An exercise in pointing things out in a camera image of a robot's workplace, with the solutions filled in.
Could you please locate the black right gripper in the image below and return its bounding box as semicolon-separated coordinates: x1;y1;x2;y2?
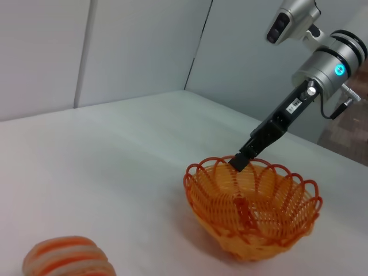
228;79;317;173

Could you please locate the orange wire basket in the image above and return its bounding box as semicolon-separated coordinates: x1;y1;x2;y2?
183;155;323;262

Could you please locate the orange white striped bread roll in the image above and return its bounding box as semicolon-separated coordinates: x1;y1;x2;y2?
22;235;117;276

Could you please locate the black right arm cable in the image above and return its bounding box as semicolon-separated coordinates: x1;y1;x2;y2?
315;83;363;120

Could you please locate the thin black wall cable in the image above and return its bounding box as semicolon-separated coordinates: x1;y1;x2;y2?
183;0;215;90

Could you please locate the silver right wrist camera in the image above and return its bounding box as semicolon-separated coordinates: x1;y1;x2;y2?
264;0;321;45

